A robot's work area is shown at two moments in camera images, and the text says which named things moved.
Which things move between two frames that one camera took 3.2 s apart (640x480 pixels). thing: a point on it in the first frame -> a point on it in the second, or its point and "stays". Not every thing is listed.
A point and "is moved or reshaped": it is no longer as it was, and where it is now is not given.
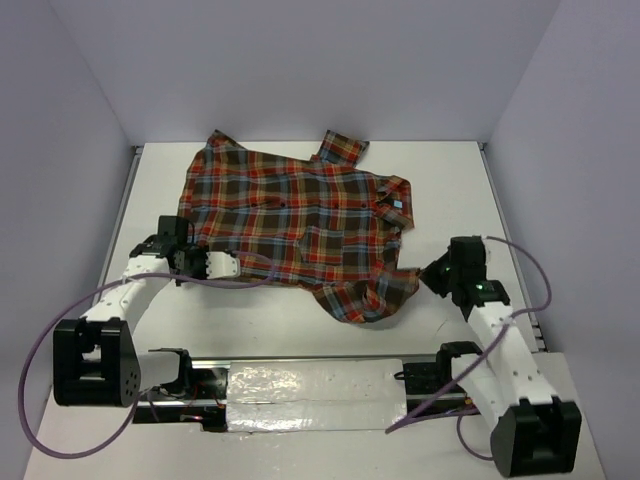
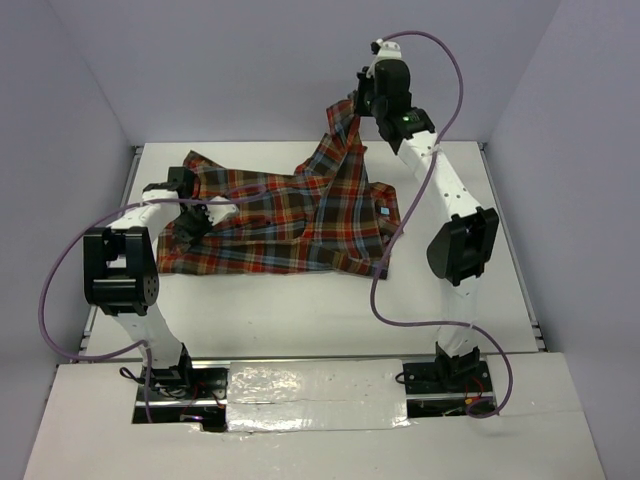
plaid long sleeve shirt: x=325 y=222 is moved or reshaped
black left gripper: x=201 y=253 -> x=191 y=238
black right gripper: x=428 y=274 -> x=362 y=84
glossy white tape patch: x=357 y=395 stays
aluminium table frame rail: x=540 y=339 stays
